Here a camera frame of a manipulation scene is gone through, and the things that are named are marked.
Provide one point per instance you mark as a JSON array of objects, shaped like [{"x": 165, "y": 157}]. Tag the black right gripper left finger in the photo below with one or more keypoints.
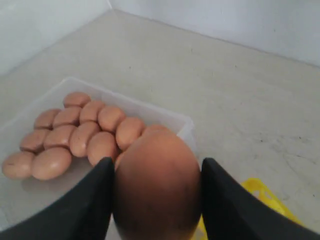
[{"x": 83, "y": 213}]

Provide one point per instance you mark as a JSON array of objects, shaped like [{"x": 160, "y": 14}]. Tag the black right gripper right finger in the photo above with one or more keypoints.
[{"x": 231, "y": 213}]

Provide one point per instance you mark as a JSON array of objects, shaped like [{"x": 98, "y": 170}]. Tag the clear plastic bin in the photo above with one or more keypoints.
[{"x": 20, "y": 199}]

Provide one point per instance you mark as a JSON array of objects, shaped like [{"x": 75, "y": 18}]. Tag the brown egg bin back-right corner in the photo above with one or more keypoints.
[{"x": 154, "y": 127}]

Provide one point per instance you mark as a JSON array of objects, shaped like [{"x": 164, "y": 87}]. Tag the yellow plastic egg tray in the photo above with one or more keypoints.
[{"x": 258, "y": 189}]

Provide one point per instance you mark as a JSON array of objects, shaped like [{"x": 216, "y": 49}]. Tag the brown egg bin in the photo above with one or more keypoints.
[
  {"x": 68, "y": 116},
  {"x": 76, "y": 99},
  {"x": 46, "y": 118},
  {"x": 34, "y": 141},
  {"x": 51, "y": 163},
  {"x": 59, "y": 137},
  {"x": 18, "y": 165},
  {"x": 90, "y": 111},
  {"x": 128, "y": 131}
]

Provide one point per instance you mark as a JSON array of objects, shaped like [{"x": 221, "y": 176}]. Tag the brown egg bin front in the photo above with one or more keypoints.
[{"x": 76, "y": 99}]

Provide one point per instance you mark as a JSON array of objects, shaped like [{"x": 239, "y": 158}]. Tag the brown egg packed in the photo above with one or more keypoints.
[
  {"x": 157, "y": 189},
  {"x": 110, "y": 117},
  {"x": 118, "y": 160},
  {"x": 102, "y": 145},
  {"x": 80, "y": 138}
]

